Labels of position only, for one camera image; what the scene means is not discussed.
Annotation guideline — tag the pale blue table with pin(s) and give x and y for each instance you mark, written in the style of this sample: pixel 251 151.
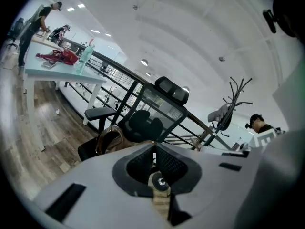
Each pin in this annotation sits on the pale blue table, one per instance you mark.
pixel 59 74

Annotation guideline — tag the black smartphone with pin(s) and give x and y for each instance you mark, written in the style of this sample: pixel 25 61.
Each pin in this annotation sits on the black smartphone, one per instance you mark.
pixel 48 64

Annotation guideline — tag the white paper scrap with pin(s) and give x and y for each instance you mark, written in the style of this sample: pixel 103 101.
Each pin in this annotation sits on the white paper scrap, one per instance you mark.
pixel 57 111

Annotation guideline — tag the red handbag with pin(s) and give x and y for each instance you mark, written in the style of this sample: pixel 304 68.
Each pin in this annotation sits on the red handbag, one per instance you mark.
pixel 66 56

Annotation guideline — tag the beige wooden desk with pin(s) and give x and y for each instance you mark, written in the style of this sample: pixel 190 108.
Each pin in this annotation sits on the beige wooden desk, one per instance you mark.
pixel 41 39

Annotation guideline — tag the brown leather bag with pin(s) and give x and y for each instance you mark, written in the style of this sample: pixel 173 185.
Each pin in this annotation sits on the brown leather bag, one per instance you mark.
pixel 114 139

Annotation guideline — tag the black mesh office chair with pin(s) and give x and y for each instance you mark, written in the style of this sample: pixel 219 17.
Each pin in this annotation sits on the black mesh office chair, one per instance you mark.
pixel 152 118

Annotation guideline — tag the black coat rack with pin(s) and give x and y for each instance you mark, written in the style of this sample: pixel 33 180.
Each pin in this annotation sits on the black coat rack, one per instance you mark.
pixel 234 99

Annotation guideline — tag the round ceiling lamp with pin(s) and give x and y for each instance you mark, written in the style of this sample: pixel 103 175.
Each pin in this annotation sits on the round ceiling lamp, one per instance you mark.
pixel 148 74
pixel 143 61

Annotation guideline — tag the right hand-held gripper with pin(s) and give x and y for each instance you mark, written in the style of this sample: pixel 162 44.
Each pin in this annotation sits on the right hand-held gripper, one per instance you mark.
pixel 264 139

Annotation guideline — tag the black head camera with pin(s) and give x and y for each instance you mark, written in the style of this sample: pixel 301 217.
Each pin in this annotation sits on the black head camera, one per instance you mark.
pixel 271 20

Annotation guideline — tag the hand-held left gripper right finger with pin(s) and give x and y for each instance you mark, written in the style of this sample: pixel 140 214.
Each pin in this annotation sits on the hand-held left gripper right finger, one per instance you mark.
pixel 214 182

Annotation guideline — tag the grey cap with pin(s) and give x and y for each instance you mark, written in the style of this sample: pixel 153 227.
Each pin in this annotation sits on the grey cap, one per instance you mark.
pixel 218 114

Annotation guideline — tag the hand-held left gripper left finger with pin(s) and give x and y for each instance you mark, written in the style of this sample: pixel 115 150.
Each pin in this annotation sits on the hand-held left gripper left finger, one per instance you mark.
pixel 102 187

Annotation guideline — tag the black hanging bag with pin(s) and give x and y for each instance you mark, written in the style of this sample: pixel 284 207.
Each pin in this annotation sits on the black hanging bag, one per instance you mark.
pixel 226 124

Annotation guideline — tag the person's grey shirt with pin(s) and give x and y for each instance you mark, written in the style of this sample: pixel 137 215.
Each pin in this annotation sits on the person's grey shirt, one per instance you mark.
pixel 281 180

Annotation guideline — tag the black swivel chair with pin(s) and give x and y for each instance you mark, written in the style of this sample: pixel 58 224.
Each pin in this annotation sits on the black swivel chair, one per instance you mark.
pixel 15 30

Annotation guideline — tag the black metal railing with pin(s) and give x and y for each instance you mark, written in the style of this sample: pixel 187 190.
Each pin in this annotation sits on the black metal railing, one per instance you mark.
pixel 128 76

